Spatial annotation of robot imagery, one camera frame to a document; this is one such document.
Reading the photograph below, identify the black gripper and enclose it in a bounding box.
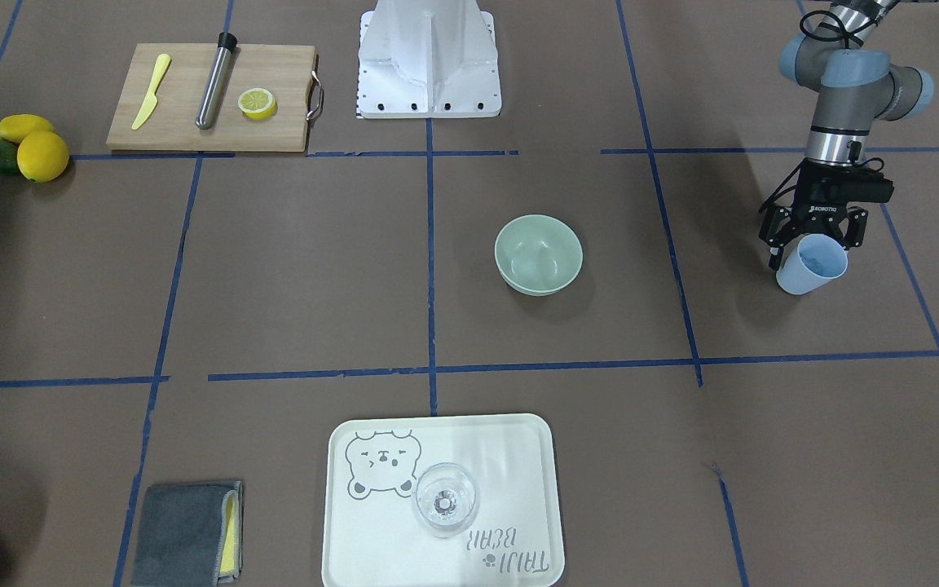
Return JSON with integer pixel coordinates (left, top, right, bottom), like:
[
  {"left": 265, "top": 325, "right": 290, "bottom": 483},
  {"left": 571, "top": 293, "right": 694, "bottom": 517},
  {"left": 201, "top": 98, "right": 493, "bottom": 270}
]
[{"left": 759, "top": 159, "right": 869, "bottom": 271}]

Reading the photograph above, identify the green ceramic bowl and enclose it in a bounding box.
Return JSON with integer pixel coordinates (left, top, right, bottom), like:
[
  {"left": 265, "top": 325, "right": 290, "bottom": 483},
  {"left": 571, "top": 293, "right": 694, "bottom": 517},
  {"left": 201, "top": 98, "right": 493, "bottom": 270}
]
[{"left": 493, "top": 214, "right": 584, "bottom": 297}]

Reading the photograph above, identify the clear wine glass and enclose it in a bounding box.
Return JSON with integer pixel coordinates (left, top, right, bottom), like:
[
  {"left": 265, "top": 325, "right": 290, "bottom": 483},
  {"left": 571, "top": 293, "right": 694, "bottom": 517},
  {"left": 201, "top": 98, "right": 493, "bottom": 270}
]
[{"left": 414, "top": 463, "right": 481, "bottom": 539}]

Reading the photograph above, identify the yellow plastic knife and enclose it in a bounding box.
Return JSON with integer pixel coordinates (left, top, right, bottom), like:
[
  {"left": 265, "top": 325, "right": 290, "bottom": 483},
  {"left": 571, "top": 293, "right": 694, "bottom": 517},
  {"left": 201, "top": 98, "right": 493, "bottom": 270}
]
[{"left": 130, "top": 53, "right": 172, "bottom": 131}]

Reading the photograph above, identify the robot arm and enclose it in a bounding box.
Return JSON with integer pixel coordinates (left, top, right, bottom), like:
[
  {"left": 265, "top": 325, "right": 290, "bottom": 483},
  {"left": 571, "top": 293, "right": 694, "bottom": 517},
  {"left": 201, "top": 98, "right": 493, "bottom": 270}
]
[{"left": 759, "top": 1, "right": 935, "bottom": 270}]

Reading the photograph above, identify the steel muddler black cap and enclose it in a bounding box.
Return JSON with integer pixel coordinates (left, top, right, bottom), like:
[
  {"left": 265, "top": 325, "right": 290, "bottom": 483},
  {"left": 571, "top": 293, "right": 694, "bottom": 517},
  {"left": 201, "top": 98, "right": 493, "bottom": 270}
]
[{"left": 195, "top": 31, "right": 238, "bottom": 130}]

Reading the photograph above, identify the yellow lemon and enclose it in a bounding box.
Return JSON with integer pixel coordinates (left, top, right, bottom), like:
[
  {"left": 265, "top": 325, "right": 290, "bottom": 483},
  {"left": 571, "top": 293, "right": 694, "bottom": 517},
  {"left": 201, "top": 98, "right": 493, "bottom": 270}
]
[
  {"left": 0, "top": 113, "right": 55, "bottom": 145},
  {"left": 16, "top": 130, "right": 70, "bottom": 183}
]

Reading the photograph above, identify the wooden cutting board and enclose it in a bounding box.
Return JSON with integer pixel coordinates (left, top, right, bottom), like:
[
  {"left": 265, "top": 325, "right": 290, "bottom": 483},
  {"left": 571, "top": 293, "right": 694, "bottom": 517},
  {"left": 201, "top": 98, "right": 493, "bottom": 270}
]
[{"left": 107, "top": 43, "right": 321, "bottom": 152}]

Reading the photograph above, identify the light blue plastic cup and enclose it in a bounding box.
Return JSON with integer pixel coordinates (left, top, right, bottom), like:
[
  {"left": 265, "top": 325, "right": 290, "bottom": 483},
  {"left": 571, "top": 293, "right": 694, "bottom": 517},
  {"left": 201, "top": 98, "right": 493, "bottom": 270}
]
[{"left": 776, "top": 234, "right": 849, "bottom": 296}]

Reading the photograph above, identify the half lemon slice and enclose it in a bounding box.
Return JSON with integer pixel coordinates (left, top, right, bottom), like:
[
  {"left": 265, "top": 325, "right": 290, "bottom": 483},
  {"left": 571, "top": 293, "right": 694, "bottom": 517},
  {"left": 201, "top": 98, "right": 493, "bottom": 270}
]
[{"left": 237, "top": 88, "right": 277, "bottom": 121}]

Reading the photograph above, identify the grey folded cloth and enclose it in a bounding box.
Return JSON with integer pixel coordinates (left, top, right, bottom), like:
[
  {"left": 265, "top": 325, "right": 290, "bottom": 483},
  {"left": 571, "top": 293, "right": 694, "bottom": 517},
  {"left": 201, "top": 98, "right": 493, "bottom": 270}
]
[{"left": 130, "top": 479, "right": 245, "bottom": 586}]

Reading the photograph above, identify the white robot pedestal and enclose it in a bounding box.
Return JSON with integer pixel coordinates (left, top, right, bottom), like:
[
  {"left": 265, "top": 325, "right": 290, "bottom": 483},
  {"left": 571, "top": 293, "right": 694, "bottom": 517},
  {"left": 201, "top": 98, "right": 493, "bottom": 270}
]
[{"left": 355, "top": 1, "right": 503, "bottom": 120}]

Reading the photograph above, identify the white bear tray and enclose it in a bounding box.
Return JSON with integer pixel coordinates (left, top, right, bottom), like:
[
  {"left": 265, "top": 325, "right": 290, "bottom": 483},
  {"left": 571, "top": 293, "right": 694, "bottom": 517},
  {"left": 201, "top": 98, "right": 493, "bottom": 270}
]
[{"left": 321, "top": 413, "right": 566, "bottom": 586}]

